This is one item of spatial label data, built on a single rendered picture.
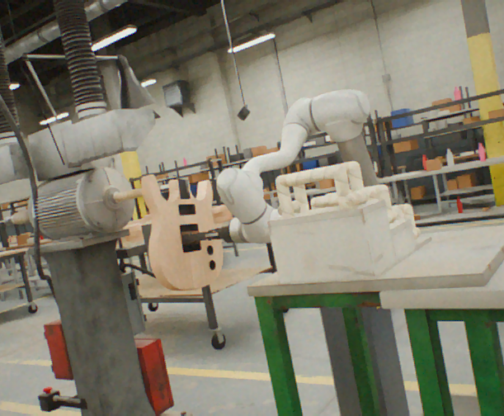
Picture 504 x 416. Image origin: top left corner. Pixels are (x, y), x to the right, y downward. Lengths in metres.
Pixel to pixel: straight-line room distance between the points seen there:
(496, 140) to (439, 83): 4.68
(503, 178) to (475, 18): 2.29
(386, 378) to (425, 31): 11.08
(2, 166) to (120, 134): 0.73
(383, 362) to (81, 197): 1.41
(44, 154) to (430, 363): 1.61
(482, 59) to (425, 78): 4.59
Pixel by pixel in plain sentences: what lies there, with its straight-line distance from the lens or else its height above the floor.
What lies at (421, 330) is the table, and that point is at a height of 0.80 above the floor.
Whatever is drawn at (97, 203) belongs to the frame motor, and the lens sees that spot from 2.04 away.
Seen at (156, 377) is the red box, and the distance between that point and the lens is 2.40.
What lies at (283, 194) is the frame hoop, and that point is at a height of 1.16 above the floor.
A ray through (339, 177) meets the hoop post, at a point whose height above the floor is 1.18.
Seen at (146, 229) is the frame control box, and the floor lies 1.10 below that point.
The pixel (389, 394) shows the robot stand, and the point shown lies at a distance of 2.47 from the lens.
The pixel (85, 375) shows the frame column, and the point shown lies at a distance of 2.33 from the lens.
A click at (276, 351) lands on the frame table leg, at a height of 0.74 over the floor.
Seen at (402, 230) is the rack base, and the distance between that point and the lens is 1.47.
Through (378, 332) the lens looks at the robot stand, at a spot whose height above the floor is 0.48.
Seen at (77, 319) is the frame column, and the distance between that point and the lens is 2.25.
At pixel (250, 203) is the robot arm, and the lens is 1.59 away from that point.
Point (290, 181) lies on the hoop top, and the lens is 1.34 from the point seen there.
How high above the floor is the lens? 1.22
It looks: 3 degrees down
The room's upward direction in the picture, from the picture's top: 11 degrees counter-clockwise
